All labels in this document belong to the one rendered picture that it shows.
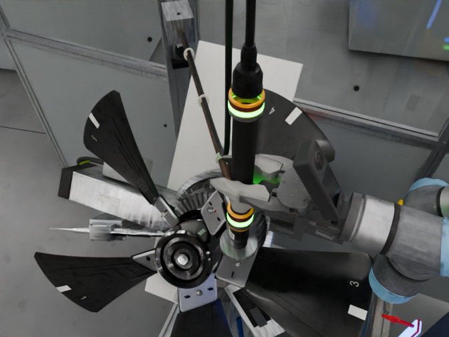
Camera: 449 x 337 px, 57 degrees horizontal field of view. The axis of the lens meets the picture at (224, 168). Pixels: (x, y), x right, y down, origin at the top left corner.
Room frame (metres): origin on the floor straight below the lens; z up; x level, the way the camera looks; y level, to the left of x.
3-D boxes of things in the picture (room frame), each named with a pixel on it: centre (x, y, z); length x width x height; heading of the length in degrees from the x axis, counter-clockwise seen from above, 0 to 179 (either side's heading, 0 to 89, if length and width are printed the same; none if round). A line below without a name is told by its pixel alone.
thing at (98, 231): (0.52, 0.29, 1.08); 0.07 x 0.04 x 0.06; 79
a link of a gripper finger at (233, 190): (0.35, -0.02, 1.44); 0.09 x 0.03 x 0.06; 79
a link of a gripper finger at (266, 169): (0.41, -0.04, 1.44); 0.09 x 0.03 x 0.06; 59
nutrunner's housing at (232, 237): (0.38, -0.03, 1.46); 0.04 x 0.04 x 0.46
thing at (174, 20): (0.99, 0.12, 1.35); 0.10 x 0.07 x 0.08; 14
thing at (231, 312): (0.39, 0.00, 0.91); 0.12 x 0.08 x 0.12; 159
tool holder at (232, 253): (0.39, -0.02, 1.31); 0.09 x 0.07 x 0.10; 14
